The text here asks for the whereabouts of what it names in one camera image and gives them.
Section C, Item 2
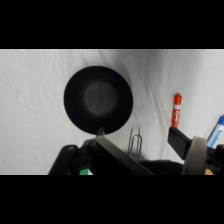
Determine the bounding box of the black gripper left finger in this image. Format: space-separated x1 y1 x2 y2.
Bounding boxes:
48 126 155 175

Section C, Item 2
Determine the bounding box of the small green object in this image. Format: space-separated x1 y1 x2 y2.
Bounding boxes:
79 168 94 175

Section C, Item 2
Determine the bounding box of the silver metal wire clip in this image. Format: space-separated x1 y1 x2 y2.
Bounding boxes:
127 125 144 162

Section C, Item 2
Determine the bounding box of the blue bottle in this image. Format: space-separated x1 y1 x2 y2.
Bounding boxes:
206 114 224 149

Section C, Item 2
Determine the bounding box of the black frying pan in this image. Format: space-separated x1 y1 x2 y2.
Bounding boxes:
63 65 134 136

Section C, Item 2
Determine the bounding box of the red marker pen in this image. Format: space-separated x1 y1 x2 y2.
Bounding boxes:
171 92 183 129

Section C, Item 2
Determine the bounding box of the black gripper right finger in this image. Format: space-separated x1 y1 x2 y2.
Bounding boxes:
167 126 224 175

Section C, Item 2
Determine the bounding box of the white tablecloth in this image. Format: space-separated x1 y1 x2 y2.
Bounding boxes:
0 49 224 175

